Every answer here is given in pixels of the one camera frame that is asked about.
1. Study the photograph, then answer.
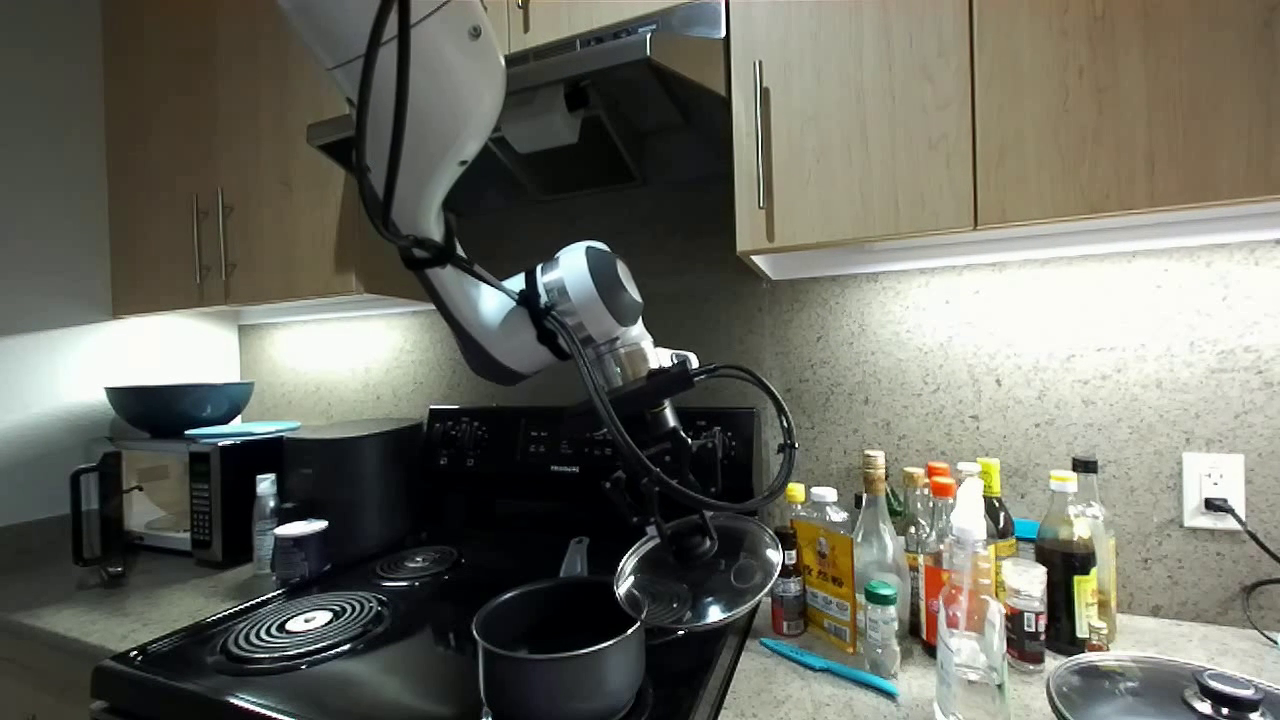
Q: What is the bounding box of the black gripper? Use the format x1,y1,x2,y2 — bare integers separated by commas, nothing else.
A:
635,376,732,552

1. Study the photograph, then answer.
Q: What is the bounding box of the small glass pot lid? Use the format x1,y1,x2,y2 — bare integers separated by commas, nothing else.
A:
611,511,789,636

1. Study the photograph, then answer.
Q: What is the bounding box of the black saucepan pot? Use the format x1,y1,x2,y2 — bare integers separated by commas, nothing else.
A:
467,533,652,720

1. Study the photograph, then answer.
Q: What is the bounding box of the glass frying pan lid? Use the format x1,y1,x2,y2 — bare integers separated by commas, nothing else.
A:
1039,646,1280,720

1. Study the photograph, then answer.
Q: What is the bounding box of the small yellow-cap bottle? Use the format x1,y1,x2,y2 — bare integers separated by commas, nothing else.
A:
773,477,812,641

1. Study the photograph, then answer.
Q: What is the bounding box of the yellow-label oil bottle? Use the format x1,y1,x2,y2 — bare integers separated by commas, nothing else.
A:
793,485,866,656

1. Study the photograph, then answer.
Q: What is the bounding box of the clear corked glass bottle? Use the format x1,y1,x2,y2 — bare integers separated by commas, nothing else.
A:
851,443,914,644

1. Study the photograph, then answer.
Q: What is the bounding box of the teal knife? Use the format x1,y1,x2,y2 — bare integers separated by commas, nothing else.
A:
757,636,903,705

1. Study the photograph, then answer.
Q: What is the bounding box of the green-cap spice shaker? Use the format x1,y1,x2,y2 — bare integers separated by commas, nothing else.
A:
857,572,903,681

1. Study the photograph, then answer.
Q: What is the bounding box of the tan-cap bottle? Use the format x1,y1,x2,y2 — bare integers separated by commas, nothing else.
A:
898,458,931,564

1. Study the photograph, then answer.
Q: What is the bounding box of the orange-cap bottle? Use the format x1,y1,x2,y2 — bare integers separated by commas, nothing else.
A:
917,455,970,656

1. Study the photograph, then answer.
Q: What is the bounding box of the white nozzle bottle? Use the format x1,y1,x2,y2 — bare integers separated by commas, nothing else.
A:
949,458,998,631

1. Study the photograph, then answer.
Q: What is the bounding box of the yellow-cap dark bottle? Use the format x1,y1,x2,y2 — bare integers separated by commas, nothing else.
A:
978,451,1022,564

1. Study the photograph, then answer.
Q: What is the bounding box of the clear drinking glass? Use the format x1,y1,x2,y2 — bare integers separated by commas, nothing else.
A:
931,584,1015,720

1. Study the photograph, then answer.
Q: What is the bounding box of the black electric stove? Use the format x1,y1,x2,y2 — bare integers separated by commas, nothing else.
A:
89,399,773,720

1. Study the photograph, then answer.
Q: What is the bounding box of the small teal-cap bottle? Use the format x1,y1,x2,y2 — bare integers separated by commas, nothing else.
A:
1001,514,1051,670

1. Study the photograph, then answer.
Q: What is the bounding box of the black air fryer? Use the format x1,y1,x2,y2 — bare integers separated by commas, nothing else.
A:
278,421,429,564

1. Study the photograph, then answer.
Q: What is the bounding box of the soy sauce bottle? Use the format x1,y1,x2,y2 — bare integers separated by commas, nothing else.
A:
1038,464,1106,656

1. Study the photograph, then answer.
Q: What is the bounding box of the black-cap bottle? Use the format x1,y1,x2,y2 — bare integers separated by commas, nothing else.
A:
1072,451,1125,651

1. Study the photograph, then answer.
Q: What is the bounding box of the light blue plate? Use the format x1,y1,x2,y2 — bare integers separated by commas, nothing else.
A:
180,417,307,443

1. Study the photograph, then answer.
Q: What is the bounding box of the short wooden cabinet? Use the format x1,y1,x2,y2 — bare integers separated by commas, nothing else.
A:
476,0,693,57

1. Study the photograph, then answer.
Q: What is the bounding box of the dark blue bowl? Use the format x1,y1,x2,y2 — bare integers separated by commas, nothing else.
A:
103,381,255,440

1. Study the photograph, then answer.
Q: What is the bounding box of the black microwave oven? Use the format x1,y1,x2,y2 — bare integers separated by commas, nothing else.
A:
67,430,284,572

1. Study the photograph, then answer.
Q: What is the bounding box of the white wall outlet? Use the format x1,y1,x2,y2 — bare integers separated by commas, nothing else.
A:
1182,447,1250,533

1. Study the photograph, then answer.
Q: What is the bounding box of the black plug with cable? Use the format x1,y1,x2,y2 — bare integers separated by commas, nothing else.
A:
1198,492,1280,651

